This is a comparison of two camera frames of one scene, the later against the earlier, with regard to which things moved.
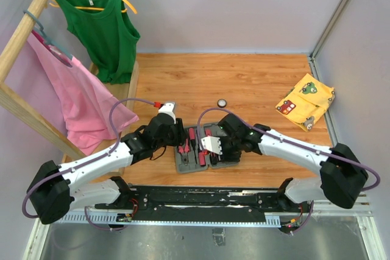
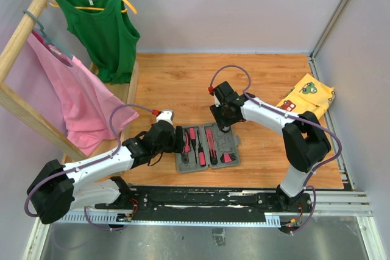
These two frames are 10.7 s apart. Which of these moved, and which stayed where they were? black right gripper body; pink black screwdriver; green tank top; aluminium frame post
Moved: black right gripper body
Stayed: aluminium frame post; green tank top; pink black screwdriver
